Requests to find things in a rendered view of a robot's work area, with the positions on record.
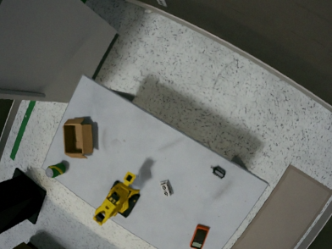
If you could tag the green drink can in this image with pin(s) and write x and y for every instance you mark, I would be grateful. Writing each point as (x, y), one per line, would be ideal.
(55, 170)

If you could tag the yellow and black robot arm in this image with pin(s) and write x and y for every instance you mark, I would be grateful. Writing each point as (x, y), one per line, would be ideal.
(110, 206)

